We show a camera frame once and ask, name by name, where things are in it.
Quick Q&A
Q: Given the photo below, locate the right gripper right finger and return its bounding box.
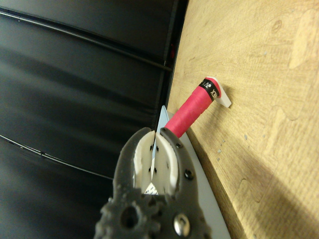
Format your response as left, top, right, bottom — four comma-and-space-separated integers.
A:
155, 127, 213, 239

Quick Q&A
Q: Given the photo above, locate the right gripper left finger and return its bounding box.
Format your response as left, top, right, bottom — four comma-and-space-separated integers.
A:
94, 126, 165, 239

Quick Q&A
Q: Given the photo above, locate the white scoop with red handle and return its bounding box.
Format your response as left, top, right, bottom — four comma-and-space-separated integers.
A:
163, 76, 232, 139

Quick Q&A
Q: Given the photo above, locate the black curtain stand pole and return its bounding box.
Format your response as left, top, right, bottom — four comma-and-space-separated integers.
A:
0, 7, 174, 73
0, 134, 114, 180

